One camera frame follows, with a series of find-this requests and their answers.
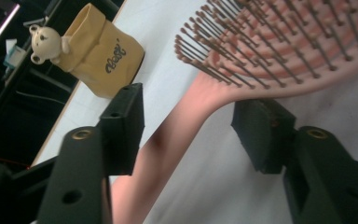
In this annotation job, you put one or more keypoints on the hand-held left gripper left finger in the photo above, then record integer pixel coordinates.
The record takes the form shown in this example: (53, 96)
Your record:
(122, 130)

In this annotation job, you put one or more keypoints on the white and teal box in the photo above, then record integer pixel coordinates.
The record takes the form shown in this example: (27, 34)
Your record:
(14, 53)

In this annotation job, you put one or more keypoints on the pink hairbrush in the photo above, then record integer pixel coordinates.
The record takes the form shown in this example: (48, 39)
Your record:
(174, 140)

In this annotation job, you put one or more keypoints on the wooden table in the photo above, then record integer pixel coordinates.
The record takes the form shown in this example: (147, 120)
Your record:
(54, 124)

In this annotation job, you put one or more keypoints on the yellow bag pouch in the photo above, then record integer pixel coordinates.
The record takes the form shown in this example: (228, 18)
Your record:
(105, 71)

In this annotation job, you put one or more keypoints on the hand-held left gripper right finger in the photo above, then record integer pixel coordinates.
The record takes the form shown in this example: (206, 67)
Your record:
(264, 137)

